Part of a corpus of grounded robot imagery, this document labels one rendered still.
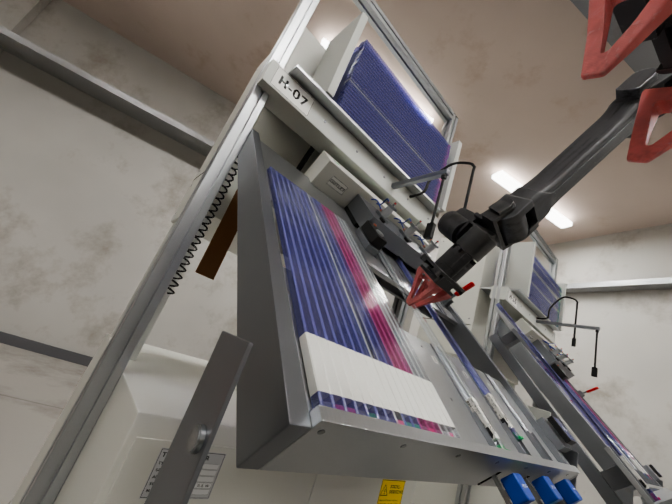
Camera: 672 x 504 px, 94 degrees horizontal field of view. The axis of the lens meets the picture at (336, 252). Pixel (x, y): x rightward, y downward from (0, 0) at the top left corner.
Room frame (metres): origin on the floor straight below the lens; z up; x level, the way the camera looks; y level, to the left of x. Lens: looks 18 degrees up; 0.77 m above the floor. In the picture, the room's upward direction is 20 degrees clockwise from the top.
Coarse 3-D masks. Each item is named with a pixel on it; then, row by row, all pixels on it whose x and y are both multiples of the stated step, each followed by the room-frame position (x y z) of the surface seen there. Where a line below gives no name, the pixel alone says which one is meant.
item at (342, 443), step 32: (320, 416) 0.24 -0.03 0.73; (352, 416) 0.26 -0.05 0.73; (288, 448) 0.26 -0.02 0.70; (320, 448) 0.27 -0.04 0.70; (352, 448) 0.28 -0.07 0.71; (384, 448) 0.30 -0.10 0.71; (416, 448) 0.32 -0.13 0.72; (448, 448) 0.34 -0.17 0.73; (480, 448) 0.38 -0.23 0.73; (416, 480) 0.40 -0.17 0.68; (448, 480) 0.43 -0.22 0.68; (480, 480) 0.47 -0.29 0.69
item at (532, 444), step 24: (288, 288) 0.35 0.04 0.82; (408, 336) 0.52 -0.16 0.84; (432, 360) 0.53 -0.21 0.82; (456, 360) 0.62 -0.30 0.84; (456, 408) 0.47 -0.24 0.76; (504, 408) 0.63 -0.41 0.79; (480, 432) 0.47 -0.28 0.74; (504, 432) 0.54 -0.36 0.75; (528, 432) 0.62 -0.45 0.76; (552, 456) 0.65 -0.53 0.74
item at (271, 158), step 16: (272, 160) 0.64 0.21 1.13; (288, 176) 0.64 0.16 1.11; (304, 176) 0.75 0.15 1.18; (320, 192) 0.75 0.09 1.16; (336, 208) 0.76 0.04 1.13; (352, 224) 0.77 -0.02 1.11; (368, 256) 0.67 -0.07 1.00; (384, 272) 0.67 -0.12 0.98; (400, 272) 0.78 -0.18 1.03; (384, 288) 0.75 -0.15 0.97; (432, 304) 0.80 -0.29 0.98; (448, 320) 0.84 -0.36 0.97
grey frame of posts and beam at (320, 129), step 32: (288, 32) 0.63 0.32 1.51; (256, 96) 0.63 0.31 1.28; (320, 128) 0.71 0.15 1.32; (448, 128) 1.06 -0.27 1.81; (224, 160) 0.65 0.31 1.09; (352, 160) 0.79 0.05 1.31; (384, 192) 0.89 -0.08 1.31; (192, 224) 0.64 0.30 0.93; (160, 256) 0.63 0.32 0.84; (160, 288) 0.64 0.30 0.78; (128, 320) 0.63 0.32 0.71; (128, 352) 0.64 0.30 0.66; (96, 384) 0.63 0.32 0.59; (96, 416) 0.65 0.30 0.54; (64, 448) 0.63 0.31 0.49; (32, 480) 0.65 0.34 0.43; (64, 480) 0.65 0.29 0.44
